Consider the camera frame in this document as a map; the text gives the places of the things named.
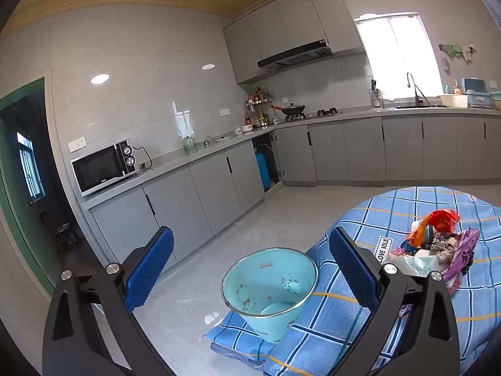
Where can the grey upper kitchen cabinets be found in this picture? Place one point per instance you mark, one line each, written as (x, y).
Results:
(293, 19)

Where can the cream plastic basin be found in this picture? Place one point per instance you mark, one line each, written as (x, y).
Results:
(454, 100)

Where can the bright kitchen window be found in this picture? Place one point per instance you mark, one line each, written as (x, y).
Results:
(395, 55)

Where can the black range hood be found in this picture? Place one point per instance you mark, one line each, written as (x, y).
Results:
(297, 56)

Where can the clear plastic bag red print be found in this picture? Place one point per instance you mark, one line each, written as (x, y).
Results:
(442, 219)

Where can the utensil holder with knives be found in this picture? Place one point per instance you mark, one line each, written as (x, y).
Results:
(375, 96)

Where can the hanging green cloth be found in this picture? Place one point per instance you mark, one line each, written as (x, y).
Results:
(452, 49)

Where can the blue dish drainer box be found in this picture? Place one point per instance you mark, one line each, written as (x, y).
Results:
(475, 92)

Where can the white microwave oven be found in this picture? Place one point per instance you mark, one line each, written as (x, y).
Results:
(105, 164)

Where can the metal spice rack with bottles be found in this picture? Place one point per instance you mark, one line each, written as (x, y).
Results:
(258, 109)

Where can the white wall switch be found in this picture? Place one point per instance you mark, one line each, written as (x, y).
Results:
(224, 111)

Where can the hanging beige gloves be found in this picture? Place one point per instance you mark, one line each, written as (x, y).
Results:
(469, 51)

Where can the pink plastic wrapper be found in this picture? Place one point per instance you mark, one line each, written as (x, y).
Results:
(465, 248)

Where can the white wall socket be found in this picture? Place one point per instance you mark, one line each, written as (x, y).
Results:
(77, 145)

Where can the green framed window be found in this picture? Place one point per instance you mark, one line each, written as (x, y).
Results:
(29, 164)

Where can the black kitchen faucet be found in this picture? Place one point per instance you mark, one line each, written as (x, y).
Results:
(415, 90)

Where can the white foam net sleeve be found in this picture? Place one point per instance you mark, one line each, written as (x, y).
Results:
(415, 262)

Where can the soap dispenser bottle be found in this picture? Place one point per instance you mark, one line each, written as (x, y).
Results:
(456, 87)

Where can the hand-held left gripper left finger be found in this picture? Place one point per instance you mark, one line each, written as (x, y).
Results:
(150, 270)

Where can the blue water filter tank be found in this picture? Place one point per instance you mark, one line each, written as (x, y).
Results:
(263, 168)

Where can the green ceramic jar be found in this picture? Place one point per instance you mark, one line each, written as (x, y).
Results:
(190, 144)

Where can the black wok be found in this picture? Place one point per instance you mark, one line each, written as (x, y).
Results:
(293, 109)

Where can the hanging round strainer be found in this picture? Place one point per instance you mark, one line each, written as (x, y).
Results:
(446, 64)

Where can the stacked green basins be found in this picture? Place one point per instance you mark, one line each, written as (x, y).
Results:
(496, 100)

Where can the blue plaid tablecloth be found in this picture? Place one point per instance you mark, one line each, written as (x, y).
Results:
(391, 219)

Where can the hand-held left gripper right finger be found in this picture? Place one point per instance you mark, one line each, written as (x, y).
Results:
(352, 266)

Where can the grey kitchen base cabinets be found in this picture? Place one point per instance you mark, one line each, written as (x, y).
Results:
(195, 196)

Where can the white bowls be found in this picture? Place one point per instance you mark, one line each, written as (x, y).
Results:
(244, 128)

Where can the light blue patterned bin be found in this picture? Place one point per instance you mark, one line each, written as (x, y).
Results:
(254, 282)

